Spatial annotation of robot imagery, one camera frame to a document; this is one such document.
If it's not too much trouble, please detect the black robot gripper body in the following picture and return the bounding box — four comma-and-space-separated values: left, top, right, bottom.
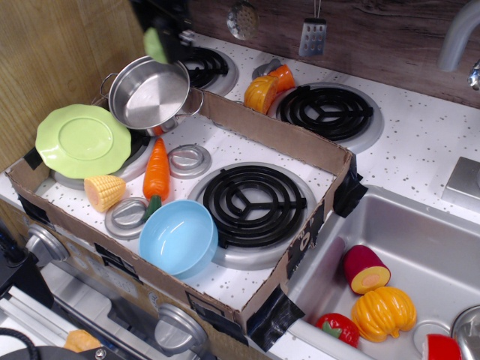
130, 0, 194, 63

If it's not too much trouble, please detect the green toy broccoli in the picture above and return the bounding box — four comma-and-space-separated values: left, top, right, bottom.
143, 27, 168, 64

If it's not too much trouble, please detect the silver metal pot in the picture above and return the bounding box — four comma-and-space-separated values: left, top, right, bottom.
100, 56, 205, 137

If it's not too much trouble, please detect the back left black burner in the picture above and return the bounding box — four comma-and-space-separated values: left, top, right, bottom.
182, 47, 230, 89

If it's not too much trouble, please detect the black burner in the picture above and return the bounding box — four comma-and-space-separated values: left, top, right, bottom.
182, 47, 230, 89
275, 85, 374, 141
201, 164, 308, 248

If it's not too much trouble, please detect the silver slotted spoon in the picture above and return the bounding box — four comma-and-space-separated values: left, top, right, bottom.
226, 1, 260, 41

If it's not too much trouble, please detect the silver knob behind pumpkin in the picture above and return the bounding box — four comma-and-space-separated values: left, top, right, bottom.
251, 58, 281, 80

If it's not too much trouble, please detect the yellow pumpkin half on stove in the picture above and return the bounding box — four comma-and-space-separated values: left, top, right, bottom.
244, 75, 279, 115

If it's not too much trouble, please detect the orange toy cup piece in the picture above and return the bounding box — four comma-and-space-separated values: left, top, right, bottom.
268, 64, 296, 93

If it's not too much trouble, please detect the silver slotted spatula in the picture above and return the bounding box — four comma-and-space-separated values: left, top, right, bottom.
298, 1, 327, 57

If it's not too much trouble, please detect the silver stove knob upper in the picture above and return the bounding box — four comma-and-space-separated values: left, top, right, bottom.
168, 144, 212, 179

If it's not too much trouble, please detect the silver stove knob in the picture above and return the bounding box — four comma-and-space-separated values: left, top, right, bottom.
104, 197, 148, 241
168, 144, 212, 179

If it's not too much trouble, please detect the orange toy carrot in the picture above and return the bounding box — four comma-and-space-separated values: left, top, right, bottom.
142, 138, 170, 221

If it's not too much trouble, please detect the light green plastic plate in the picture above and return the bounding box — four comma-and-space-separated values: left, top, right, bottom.
35, 104, 131, 179

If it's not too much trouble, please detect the back right black burner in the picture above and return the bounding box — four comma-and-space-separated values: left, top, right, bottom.
275, 85, 374, 141

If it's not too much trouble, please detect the yellow toy corn half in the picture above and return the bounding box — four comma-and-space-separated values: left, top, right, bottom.
83, 175, 126, 213

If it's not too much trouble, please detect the front right black burner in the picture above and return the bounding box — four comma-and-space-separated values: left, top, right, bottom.
201, 164, 308, 248

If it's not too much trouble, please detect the silver stove knob lower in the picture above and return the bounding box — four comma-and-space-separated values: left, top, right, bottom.
104, 197, 148, 241

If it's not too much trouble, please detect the light blue plastic bowl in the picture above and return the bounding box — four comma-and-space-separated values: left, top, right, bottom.
139, 199, 218, 280

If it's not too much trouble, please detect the silver oven dial left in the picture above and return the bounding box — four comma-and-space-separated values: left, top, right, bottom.
26, 224, 70, 268

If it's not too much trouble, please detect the silver oven dial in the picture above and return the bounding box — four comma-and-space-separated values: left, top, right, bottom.
26, 224, 70, 268
154, 303, 208, 357

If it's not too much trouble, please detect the silver faucet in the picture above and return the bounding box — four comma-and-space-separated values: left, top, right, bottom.
437, 1, 479, 72

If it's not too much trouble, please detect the cardboard fence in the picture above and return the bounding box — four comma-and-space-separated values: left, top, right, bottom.
7, 93, 357, 351

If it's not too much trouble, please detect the silver oven dial right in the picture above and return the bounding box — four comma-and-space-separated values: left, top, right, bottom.
154, 303, 208, 357

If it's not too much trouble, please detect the red sweet potato half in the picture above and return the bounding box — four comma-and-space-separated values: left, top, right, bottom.
343, 245, 391, 295

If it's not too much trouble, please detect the orange toy on floor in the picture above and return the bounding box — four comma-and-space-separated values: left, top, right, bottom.
63, 329, 102, 353

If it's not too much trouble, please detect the red toy strawberry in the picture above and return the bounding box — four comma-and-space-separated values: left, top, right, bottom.
315, 313, 360, 348

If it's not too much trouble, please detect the silver sink basin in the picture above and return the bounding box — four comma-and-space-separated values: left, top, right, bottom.
285, 184, 480, 360

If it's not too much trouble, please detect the yellow pumpkin half in sink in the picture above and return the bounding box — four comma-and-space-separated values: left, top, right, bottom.
351, 286, 417, 343

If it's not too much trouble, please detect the black cable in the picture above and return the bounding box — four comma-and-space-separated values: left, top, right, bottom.
0, 327, 42, 360

